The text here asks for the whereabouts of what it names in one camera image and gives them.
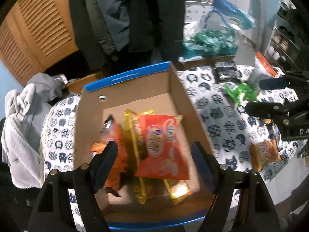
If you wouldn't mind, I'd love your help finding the orange noodle snack bag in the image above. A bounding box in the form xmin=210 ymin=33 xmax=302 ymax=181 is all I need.
xmin=250 ymin=140 xmax=282 ymax=171

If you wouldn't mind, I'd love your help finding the yellow snack bag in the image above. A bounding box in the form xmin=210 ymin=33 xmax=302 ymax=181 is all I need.
xmin=124 ymin=109 xmax=192 ymax=205

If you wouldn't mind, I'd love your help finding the orange black snack bag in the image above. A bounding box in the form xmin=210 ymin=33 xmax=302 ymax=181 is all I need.
xmin=91 ymin=115 xmax=128 ymax=197

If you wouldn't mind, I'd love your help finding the red snack bag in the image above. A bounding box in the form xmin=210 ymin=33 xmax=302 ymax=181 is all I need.
xmin=135 ymin=115 xmax=189 ymax=180

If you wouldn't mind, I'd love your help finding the cardboard box with blue edge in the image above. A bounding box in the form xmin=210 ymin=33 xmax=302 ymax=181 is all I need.
xmin=73 ymin=62 xmax=213 ymax=230

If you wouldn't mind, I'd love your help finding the black patterned snack pack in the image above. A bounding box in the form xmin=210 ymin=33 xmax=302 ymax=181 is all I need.
xmin=213 ymin=61 xmax=240 ymax=84

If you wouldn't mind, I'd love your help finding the blue plastic bag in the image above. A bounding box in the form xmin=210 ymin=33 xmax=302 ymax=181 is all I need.
xmin=200 ymin=0 xmax=256 ymax=31

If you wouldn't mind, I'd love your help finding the grey hooded garment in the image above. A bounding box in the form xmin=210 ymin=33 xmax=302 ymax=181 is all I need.
xmin=1 ymin=73 xmax=65 ymax=189

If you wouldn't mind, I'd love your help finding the cat pattern tablecloth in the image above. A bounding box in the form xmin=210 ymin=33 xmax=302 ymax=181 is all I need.
xmin=39 ymin=63 xmax=306 ymax=232

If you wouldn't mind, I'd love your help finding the grey shelf rack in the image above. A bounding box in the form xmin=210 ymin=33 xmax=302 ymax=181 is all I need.
xmin=264 ymin=0 xmax=306 ymax=72

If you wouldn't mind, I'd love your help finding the wooden louvred door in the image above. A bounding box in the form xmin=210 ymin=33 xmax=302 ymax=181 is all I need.
xmin=1 ymin=0 xmax=78 ymax=86

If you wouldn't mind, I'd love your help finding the teal white plastic bag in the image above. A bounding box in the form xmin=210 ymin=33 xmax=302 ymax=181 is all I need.
xmin=181 ymin=21 xmax=238 ymax=60

